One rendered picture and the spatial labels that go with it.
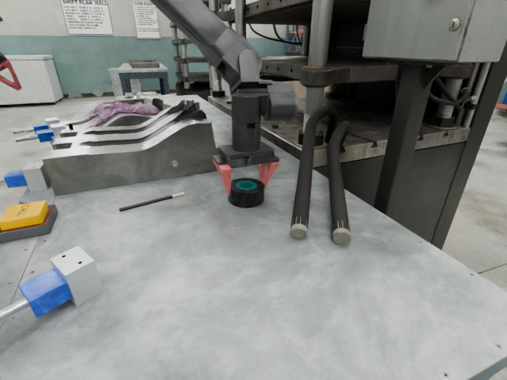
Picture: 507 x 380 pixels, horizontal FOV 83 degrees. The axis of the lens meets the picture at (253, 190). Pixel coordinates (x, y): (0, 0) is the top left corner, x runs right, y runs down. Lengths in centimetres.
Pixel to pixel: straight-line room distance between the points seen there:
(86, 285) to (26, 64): 709
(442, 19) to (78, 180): 90
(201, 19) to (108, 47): 747
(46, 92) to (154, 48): 253
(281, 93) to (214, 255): 32
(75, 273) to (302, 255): 32
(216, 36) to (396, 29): 53
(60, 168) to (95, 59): 735
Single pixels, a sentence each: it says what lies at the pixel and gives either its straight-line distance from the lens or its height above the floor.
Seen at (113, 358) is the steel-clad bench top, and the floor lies 80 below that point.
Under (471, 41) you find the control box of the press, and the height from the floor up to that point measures 111.
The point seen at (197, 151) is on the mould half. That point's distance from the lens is 75.
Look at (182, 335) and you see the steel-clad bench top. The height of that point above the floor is 80.
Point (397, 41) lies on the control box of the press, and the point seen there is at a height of 112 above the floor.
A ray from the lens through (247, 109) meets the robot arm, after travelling 54.
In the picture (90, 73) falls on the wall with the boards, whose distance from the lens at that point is 810.
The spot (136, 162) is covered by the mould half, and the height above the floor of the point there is 85.
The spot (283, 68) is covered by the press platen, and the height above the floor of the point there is 102.
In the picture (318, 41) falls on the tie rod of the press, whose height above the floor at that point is 112.
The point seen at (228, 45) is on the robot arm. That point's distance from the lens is 56.
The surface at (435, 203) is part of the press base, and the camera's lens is 165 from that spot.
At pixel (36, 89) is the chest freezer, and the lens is 747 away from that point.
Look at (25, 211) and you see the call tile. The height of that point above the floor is 84.
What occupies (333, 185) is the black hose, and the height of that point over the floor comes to 85.
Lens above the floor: 110
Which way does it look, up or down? 27 degrees down
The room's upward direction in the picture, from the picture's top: straight up
